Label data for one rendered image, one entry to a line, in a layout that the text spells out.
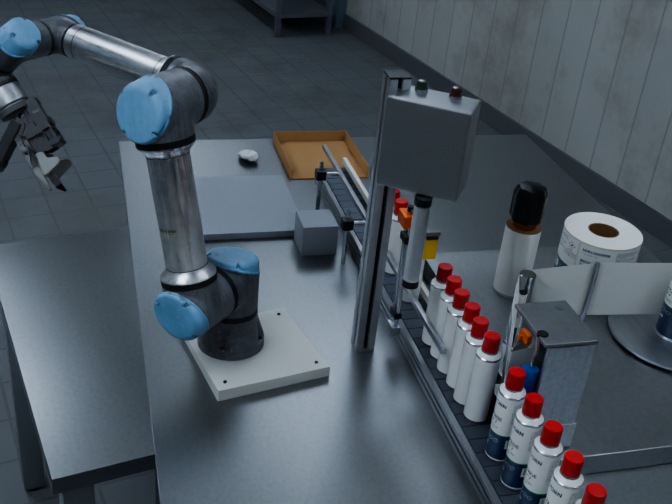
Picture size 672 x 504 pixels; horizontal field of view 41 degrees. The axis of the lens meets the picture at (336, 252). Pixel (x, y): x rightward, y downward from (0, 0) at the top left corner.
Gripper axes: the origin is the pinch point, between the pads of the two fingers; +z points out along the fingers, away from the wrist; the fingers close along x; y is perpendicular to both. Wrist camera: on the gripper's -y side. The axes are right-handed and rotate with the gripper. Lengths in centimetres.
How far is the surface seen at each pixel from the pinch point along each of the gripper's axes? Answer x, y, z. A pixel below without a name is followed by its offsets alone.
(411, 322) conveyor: 10, 53, 67
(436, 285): -6, 61, 60
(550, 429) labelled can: -53, 59, 82
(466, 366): -21, 55, 74
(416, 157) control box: -24, 68, 32
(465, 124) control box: -31, 78, 31
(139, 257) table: 40.9, 2.3, 20.7
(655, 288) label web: 6, 107, 90
